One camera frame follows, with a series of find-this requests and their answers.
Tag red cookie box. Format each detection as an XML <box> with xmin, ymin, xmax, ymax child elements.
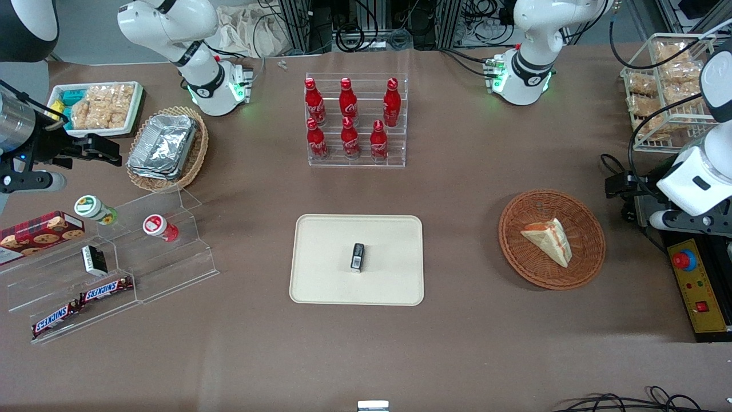
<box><xmin>0</xmin><ymin>211</ymin><xmax>85</xmax><ymax>265</ymax></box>

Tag bagged fried snack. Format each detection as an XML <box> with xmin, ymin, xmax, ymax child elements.
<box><xmin>626</xmin><ymin>73</ymin><xmax>658</xmax><ymax>98</ymax></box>
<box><xmin>629</xmin><ymin>94</ymin><xmax>667</xmax><ymax>141</ymax></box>
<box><xmin>654</xmin><ymin>43</ymin><xmax>705</xmax><ymax>86</ymax></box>

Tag snickers chocolate bar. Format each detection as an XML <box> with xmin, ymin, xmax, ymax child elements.
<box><xmin>78</xmin><ymin>276</ymin><xmax>134</xmax><ymax>304</ymax></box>
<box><xmin>31</xmin><ymin>299</ymin><xmax>82</xmax><ymax>338</ymax></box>

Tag rice cracker pack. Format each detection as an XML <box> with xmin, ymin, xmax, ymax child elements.
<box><xmin>70</xmin><ymin>85</ymin><xmax>135</xmax><ymax>130</ymax></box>

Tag silver foil containers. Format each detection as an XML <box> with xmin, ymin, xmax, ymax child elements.
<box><xmin>126</xmin><ymin>114</ymin><xmax>198</xmax><ymax>181</ymax></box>

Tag red cola bottle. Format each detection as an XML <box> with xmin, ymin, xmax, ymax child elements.
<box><xmin>306</xmin><ymin>117</ymin><xmax>329</xmax><ymax>161</ymax></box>
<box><xmin>341</xmin><ymin>116</ymin><xmax>361</xmax><ymax>160</ymax></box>
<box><xmin>339</xmin><ymin>77</ymin><xmax>359</xmax><ymax>124</ymax></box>
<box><xmin>383</xmin><ymin>77</ymin><xmax>402</xmax><ymax>128</ymax></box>
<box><xmin>370</xmin><ymin>120</ymin><xmax>389</xmax><ymax>162</ymax></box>
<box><xmin>304</xmin><ymin>77</ymin><xmax>327</xmax><ymax>126</ymax></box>

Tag beige cloth bag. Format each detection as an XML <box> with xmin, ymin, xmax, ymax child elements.
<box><xmin>216</xmin><ymin>5</ymin><xmax>289</xmax><ymax>58</ymax></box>

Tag coiled black cable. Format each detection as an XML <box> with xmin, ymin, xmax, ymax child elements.
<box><xmin>335</xmin><ymin>23</ymin><xmax>367</xmax><ymax>53</ymax></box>

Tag small black white box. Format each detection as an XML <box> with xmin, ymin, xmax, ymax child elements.
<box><xmin>81</xmin><ymin>245</ymin><xmax>108</xmax><ymax>277</ymax></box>

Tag black floor cables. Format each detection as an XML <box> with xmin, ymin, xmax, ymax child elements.
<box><xmin>552</xmin><ymin>386</ymin><xmax>732</xmax><ymax>412</ymax></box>

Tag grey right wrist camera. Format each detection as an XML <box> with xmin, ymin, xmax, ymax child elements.
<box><xmin>0</xmin><ymin>171</ymin><xmax>67</xmax><ymax>194</ymax></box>

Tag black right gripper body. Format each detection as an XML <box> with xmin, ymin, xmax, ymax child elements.
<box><xmin>26</xmin><ymin>123</ymin><xmax>88</xmax><ymax>169</ymax></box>

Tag black appliance housing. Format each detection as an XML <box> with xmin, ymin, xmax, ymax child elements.
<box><xmin>622</xmin><ymin>160</ymin><xmax>732</xmax><ymax>343</ymax></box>

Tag clear acrylic bottle rack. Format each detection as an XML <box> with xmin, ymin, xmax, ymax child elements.
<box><xmin>305</xmin><ymin>73</ymin><xmax>409</xmax><ymax>168</ymax></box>

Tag red lidded yogurt bottle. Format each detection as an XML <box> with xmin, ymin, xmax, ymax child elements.
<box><xmin>142</xmin><ymin>214</ymin><xmax>180</xmax><ymax>243</ymax></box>

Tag green lidded yogurt bottle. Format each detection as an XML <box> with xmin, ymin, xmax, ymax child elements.
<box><xmin>74</xmin><ymin>195</ymin><xmax>118</xmax><ymax>225</ymax></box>

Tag clear acrylic step display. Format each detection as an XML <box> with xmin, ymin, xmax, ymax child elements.
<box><xmin>0</xmin><ymin>188</ymin><xmax>220</xmax><ymax>345</ymax></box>

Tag white wire basket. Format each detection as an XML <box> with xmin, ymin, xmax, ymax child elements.
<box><xmin>620</xmin><ymin>33</ymin><xmax>718</xmax><ymax>153</ymax></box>

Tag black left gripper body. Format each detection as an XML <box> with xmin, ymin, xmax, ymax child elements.
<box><xmin>626</xmin><ymin>173</ymin><xmax>671</xmax><ymax>202</ymax></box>

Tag yellow emergency stop panel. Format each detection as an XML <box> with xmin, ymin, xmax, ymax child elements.
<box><xmin>667</xmin><ymin>239</ymin><xmax>728</xmax><ymax>334</ymax></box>

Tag beige rectangular tray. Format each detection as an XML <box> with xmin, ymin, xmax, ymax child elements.
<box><xmin>289</xmin><ymin>215</ymin><xmax>425</xmax><ymax>307</ymax></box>

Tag white snack tray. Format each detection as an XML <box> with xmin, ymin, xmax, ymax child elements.
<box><xmin>47</xmin><ymin>81</ymin><xmax>144</xmax><ymax>138</ymax></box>

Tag oval light wicker basket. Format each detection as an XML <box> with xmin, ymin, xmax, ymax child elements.
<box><xmin>126</xmin><ymin>106</ymin><xmax>209</xmax><ymax>193</ymax></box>

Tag round brown wicker basket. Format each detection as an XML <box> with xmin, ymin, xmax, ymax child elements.
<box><xmin>498</xmin><ymin>189</ymin><xmax>606</xmax><ymax>291</ymax></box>

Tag triangular sandwich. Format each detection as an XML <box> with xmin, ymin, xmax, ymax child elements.
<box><xmin>520</xmin><ymin>217</ymin><xmax>573</xmax><ymax>268</ymax></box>

